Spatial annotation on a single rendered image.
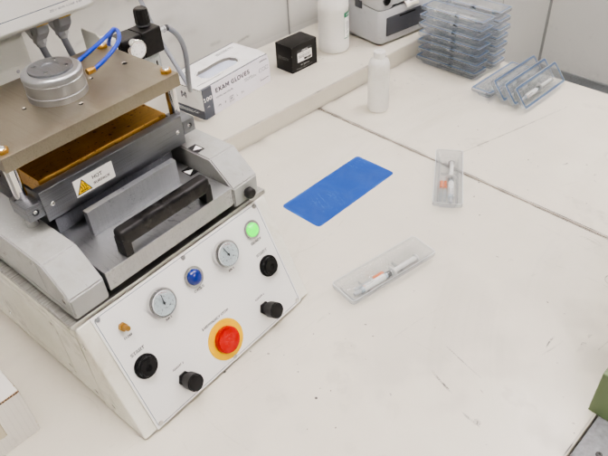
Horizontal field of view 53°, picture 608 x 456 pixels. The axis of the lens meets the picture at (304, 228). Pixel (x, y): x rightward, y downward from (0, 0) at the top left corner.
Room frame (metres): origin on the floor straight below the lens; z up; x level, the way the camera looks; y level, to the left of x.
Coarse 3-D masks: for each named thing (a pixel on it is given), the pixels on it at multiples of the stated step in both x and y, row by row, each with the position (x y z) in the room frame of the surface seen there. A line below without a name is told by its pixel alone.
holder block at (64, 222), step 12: (168, 156) 0.78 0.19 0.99; (144, 168) 0.74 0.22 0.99; (0, 180) 0.73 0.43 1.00; (120, 180) 0.71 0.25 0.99; (132, 180) 0.73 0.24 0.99; (108, 192) 0.70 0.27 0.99; (84, 204) 0.67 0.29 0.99; (60, 216) 0.64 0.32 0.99; (72, 216) 0.65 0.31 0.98; (84, 216) 0.66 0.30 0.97; (60, 228) 0.64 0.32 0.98
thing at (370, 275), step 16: (416, 240) 0.80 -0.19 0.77; (384, 256) 0.76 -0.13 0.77; (400, 256) 0.76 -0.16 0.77; (416, 256) 0.76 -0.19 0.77; (352, 272) 0.73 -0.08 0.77; (368, 272) 0.72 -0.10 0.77; (384, 272) 0.72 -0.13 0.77; (400, 272) 0.72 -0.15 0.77; (352, 288) 0.69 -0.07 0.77; (368, 288) 0.69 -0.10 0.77
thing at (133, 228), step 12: (192, 180) 0.68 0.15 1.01; (204, 180) 0.68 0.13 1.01; (180, 192) 0.66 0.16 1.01; (192, 192) 0.66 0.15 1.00; (204, 192) 0.68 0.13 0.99; (156, 204) 0.63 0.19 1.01; (168, 204) 0.64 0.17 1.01; (180, 204) 0.65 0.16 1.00; (132, 216) 0.61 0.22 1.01; (144, 216) 0.61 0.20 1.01; (156, 216) 0.62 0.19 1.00; (168, 216) 0.63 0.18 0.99; (120, 228) 0.59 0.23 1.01; (132, 228) 0.59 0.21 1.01; (144, 228) 0.60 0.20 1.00; (120, 240) 0.58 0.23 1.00; (132, 240) 0.59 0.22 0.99; (120, 252) 0.59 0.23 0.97; (132, 252) 0.58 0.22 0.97
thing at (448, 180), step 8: (440, 152) 1.07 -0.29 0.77; (448, 152) 1.06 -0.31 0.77; (456, 152) 1.06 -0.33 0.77; (440, 160) 1.04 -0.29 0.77; (448, 160) 1.03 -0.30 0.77; (456, 160) 1.03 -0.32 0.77; (440, 168) 1.01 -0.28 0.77; (448, 168) 1.01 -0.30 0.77; (456, 168) 1.00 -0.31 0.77; (440, 176) 0.98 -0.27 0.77; (448, 176) 0.98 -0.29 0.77; (456, 176) 0.98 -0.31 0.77; (440, 184) 0.96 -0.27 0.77; (448, 184) 0.95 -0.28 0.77; (456, 184) 0.95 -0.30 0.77; (440, 192) 0.93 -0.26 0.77; (448, 192) 0.93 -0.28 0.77; (456, 192) 0.93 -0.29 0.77; (440, 200) 0.91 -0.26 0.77; (448, 200) 0.90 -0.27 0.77; (456, 200) 0.90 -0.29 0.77
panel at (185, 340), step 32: (224, 224) 0.69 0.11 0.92; (192, 256) 0.64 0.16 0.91; (256, 256) 0.69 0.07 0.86; (192, 288) 0.61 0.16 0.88; (224, 288) 0.63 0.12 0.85; (256, 288) 0.66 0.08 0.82; (288, 288) 0.69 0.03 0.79; (96, 320) 0.52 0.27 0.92; (128, 320) 0.54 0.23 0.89; (160, 320) 0.56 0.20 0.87; (192, 320) 0.58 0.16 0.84; (224, 320) 0.60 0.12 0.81; (256, 320) 0.63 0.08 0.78; (128, 352) 0.52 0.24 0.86; (160, 352) 0.53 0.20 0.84; (192, 352) 0.55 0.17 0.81; (160, 384) 0.51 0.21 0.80; (160, 416) 0.48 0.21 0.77
